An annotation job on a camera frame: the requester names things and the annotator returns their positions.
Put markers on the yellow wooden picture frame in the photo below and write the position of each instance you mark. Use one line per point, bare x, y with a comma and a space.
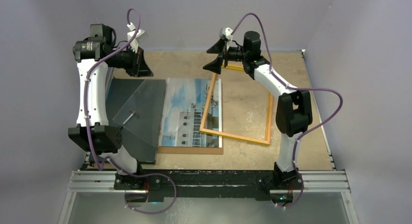
238, 107

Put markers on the building and sky photo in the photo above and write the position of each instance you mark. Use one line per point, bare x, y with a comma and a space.
184, 105

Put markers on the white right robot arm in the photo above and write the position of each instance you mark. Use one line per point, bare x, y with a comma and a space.
293, 112

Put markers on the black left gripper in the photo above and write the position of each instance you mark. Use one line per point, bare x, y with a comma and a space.
139, 67

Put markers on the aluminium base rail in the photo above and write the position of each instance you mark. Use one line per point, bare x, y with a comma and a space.
259, 185

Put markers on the black flat box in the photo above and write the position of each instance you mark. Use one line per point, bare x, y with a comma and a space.
136, 148

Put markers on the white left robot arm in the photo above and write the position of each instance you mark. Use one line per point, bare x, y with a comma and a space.
94, 55

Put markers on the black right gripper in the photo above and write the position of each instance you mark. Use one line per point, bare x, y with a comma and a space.
215, 66

